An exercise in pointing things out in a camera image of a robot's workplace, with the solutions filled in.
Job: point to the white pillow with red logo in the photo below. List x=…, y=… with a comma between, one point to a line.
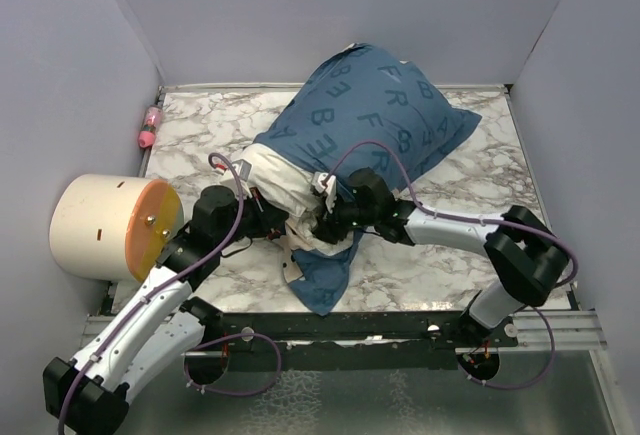
x=287, y=187

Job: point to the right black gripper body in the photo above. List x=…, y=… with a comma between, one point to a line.
x=344, y=217

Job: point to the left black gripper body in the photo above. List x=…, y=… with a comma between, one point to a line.
x=254, y=220

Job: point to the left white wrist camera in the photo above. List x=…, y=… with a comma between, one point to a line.
x=243, y=170

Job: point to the aluminium frame rail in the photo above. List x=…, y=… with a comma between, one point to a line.
x=572, y=330

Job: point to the blue lettered pillowcase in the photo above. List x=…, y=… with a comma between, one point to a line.
x=362, y=108

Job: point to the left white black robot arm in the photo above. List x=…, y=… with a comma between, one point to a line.
x=92, y=392

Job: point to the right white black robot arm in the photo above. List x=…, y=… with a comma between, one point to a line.
x=526, y=257

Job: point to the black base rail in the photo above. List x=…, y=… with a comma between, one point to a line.
x=260, y=342

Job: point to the pink small bottle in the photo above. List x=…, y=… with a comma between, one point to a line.
x=150, y=125

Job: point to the cream cylinder with orange lid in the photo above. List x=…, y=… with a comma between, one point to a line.
x=113, y=228

